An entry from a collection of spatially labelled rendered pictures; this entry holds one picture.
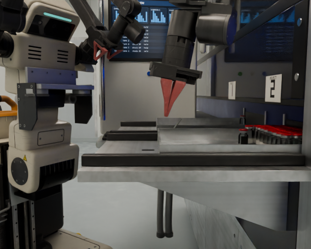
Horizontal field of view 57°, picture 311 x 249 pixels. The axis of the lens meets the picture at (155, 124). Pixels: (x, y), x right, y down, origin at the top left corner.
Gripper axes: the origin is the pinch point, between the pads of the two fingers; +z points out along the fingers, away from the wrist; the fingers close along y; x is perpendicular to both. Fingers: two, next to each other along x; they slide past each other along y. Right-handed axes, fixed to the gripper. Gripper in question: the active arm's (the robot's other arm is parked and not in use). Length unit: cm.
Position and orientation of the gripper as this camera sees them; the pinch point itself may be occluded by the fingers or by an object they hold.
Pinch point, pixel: (166, 112)
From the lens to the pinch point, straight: 58.6
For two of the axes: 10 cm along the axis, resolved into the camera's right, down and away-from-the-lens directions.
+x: -0.2, -1.2, 9.9
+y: 9.8, 1.8, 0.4
